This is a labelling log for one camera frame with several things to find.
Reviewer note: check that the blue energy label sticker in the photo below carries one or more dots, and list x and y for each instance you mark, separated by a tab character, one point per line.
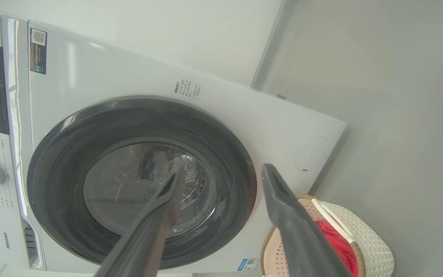
249	264

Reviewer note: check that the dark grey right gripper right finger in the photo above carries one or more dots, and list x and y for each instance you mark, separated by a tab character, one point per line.
298	238

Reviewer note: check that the red and white garment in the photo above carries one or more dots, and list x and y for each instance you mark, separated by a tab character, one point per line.
337	242

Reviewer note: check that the round white filter cover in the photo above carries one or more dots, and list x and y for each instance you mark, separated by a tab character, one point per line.
312	154

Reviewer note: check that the white front-load washing machine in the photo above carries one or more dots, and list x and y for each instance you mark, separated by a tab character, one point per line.
137	77

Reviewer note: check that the dark QR code sticker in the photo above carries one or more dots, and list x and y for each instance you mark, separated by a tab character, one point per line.
38	54

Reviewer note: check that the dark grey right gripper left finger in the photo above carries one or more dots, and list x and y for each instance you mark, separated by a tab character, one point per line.
144	238

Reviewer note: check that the white perforated laundry basket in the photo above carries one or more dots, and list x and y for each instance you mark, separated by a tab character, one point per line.
371	242

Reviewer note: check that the round black washing machine door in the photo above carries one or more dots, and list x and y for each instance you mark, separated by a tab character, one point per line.
64	173

